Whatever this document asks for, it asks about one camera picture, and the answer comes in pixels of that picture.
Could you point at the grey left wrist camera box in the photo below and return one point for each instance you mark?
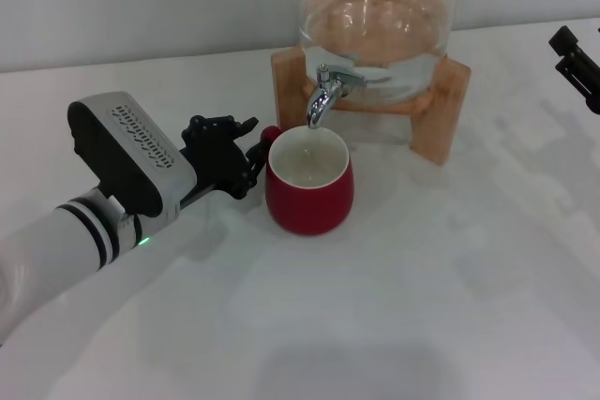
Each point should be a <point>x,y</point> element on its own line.
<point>131,152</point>

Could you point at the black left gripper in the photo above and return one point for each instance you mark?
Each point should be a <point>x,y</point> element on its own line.
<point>215,163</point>

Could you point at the red ceramic cup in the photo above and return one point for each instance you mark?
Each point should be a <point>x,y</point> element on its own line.
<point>309,208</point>

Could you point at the glass water dispenser jar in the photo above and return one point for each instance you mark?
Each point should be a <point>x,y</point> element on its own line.
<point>375,20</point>

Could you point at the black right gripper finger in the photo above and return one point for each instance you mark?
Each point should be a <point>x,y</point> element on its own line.
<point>581,79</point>
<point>565,41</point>

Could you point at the wooden dispenser stand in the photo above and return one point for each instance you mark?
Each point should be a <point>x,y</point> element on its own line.
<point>440,109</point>

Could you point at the chrome faucet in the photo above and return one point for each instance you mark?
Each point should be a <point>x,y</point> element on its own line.
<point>320,102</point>

